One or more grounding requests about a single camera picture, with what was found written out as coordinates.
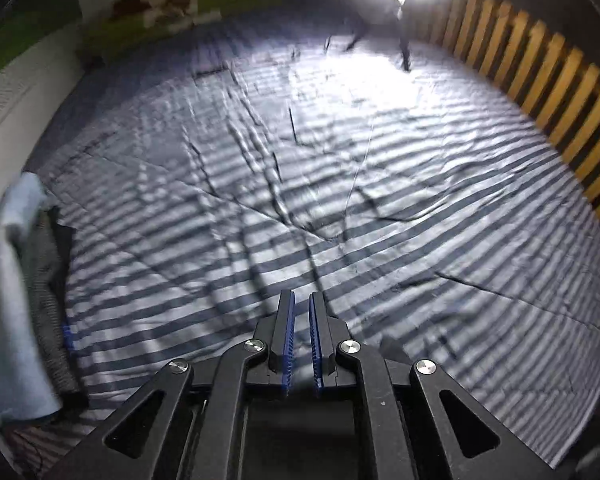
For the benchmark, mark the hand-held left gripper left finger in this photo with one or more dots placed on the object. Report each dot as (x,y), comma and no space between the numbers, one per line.
(287,340)

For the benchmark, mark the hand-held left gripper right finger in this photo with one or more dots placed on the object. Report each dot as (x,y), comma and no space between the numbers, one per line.
(316,340)

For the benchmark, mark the dark grey knit garment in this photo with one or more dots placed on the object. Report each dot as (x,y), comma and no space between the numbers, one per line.
(50,320)

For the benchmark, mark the striped bed sheet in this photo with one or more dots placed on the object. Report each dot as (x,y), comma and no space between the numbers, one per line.
(380,210)

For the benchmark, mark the small blue object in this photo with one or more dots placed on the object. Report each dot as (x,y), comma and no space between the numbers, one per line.
(68,340)

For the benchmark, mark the folded light blue blanket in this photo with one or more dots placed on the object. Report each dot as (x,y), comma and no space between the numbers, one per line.
(15,310)

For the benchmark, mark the wooden slat bed rail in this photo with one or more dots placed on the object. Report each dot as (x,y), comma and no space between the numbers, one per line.
(555,75)

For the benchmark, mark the green landscape wall poster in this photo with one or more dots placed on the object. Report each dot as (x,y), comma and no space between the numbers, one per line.
(25,45)

